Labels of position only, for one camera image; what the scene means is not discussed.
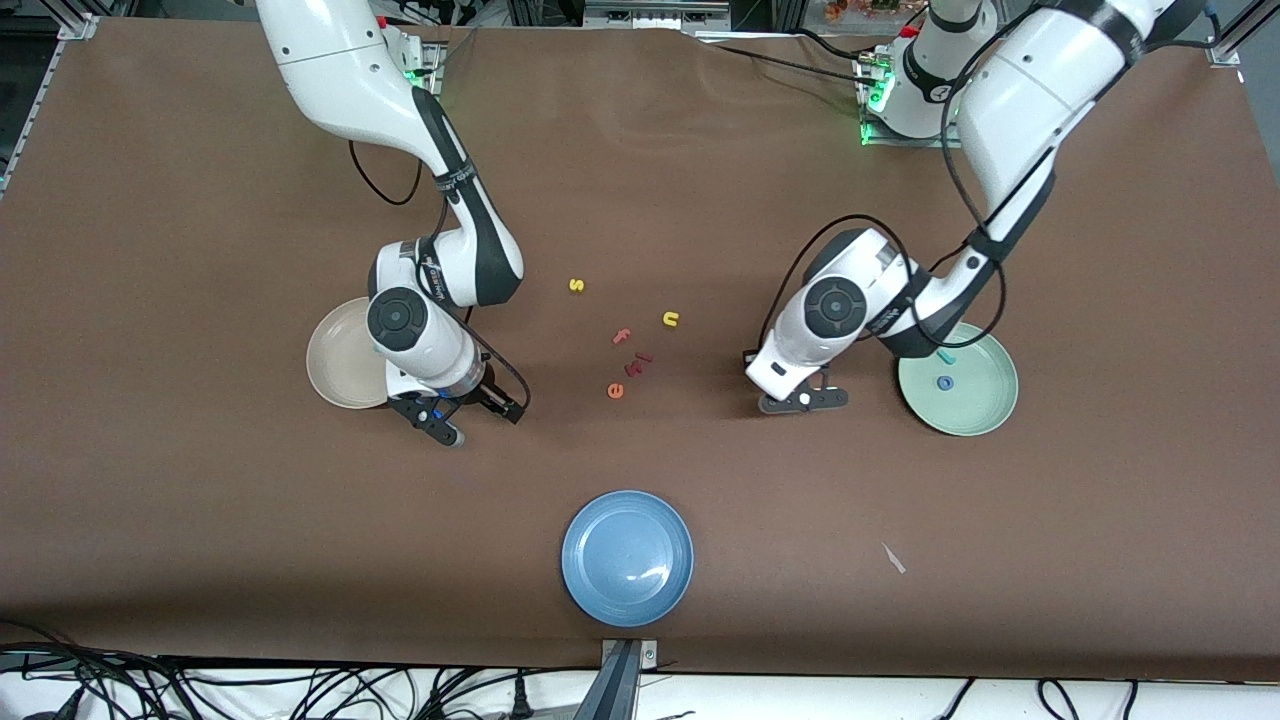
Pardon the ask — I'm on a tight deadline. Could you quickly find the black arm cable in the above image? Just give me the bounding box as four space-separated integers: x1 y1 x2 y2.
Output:
758 20 1009 351
348 140 531 413

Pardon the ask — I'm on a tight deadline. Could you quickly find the metal frame with sockets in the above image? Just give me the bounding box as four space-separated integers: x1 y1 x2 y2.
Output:
505 0 806 33

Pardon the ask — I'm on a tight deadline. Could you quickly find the brown table cover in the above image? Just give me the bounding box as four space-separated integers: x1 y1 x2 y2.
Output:
0 18 1280 683

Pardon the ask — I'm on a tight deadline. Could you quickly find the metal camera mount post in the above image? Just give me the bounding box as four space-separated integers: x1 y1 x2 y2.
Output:
575 638 661 720

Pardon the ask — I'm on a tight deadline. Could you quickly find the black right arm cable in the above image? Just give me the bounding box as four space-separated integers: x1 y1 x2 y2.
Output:
348 140 531 413

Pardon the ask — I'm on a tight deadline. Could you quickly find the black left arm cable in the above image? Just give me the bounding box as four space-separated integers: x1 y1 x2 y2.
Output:
758 20 1009 351

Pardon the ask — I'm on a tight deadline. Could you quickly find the beige brown plate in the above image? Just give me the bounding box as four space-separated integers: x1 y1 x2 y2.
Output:
305 297 393 410

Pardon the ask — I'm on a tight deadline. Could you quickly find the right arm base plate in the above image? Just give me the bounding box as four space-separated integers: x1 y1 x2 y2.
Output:
400 40 443 97

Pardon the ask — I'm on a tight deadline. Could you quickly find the green plate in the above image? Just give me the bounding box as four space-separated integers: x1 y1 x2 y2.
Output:
897 322 1020 438

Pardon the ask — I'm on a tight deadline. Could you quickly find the aluminium corner profile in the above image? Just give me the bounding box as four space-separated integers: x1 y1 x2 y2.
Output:
55 0 103 41
1204 0 1280 69

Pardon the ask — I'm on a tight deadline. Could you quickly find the black floor cable tangle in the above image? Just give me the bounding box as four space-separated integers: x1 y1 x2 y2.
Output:
0 620 601 720

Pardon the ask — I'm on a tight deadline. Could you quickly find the black cable on table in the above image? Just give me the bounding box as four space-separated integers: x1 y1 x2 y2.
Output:
795 28 869 61
700 42 873 83

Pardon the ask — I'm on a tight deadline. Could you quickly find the blue plate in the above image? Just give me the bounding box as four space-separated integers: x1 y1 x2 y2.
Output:
560 489 695 629

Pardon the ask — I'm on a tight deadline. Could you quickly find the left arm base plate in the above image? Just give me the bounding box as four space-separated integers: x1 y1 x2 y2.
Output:
858 55 963 150

